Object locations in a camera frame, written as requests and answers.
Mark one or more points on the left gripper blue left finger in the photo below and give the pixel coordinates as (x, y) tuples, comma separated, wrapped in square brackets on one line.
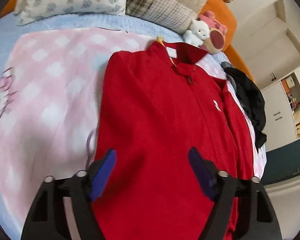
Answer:
[(99, 173)]

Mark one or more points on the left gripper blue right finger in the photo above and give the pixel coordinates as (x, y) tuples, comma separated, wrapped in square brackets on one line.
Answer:
[(205, 172)]

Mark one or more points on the red polo sweater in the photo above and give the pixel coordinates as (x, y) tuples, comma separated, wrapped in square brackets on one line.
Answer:
[(154, 109)]

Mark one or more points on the black garment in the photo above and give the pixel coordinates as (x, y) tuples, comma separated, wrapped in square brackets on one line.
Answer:
[(250, 98)]

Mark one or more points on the pink hello kitty blanket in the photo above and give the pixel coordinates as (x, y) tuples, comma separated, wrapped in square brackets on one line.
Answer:
[(50, 97)]

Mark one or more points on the light blue quilted bedspread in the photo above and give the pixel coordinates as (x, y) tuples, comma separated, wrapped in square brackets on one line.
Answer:
[(51, 78)]

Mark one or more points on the white wardrobe cabinet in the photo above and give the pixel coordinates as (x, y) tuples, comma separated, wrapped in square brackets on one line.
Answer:
[(282, 108)]

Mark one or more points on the pink mushroom plush toy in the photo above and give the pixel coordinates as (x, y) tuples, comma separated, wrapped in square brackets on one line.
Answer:
[(215, 43)]

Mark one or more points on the white plush lamb toy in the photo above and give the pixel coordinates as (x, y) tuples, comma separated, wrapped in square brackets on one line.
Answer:
[(196, 34)]

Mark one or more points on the beige plaid pillow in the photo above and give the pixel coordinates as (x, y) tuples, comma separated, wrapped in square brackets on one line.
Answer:
[(175, 15)]

